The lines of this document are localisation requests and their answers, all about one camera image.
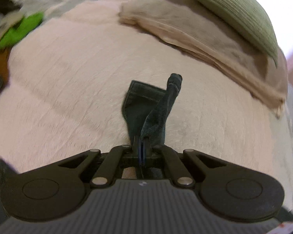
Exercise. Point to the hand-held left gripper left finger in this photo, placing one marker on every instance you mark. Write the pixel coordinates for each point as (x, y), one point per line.
(137, 151)

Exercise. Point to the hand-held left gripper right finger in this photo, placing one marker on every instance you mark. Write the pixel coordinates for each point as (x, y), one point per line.
(147, 151)

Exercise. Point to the dark jeans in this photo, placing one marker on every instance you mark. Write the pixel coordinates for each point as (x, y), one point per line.
(139, 102)

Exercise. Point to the bed with pink blanket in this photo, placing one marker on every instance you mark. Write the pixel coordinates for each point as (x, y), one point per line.
(75, 78)

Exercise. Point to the folded pink blanket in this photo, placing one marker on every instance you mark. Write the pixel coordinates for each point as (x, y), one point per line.
(185, 29)

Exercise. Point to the green checked pillow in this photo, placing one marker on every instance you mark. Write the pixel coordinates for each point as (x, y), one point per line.
(229, 9)

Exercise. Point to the bright green cloth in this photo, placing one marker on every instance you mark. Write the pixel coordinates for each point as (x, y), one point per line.
(19, 31)

